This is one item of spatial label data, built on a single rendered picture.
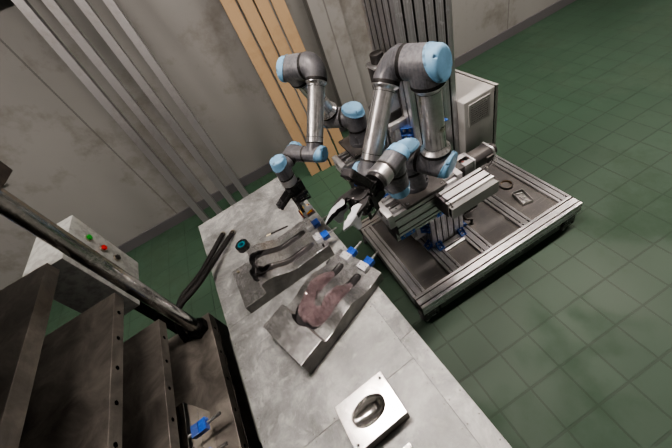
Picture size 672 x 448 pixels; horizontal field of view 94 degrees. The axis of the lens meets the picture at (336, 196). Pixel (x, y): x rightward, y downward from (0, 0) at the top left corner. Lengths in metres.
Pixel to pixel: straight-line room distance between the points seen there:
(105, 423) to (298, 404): 0.62
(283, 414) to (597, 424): 1.48
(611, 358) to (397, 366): 1.29
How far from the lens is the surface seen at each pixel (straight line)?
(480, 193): 1.56
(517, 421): 2.13
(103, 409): 1.25
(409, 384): 1.33
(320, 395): 1.41
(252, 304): 1.64
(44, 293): 1.34
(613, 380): 2.28
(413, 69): 1.07
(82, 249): 1.41
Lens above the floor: 2.09
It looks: 42 degrees down
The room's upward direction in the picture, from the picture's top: 24 degrees counter-clockwise
